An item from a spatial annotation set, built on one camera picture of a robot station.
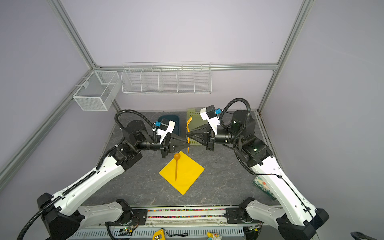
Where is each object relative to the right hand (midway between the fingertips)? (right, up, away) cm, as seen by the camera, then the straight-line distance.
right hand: (187, 135), depth 53 cm
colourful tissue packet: (+37, -28, +26) cm, 53 cm away
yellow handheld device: (-15, -47, +16) cm, 52 cm away
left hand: (0, -4, +3) cm, 5 cm away
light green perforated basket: (+3, +7, +62) cm, 62 cm away
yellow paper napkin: (-2, -24, +36) cm, 43 cm away
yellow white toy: (+10, -46, +13) cm, 49 cm away
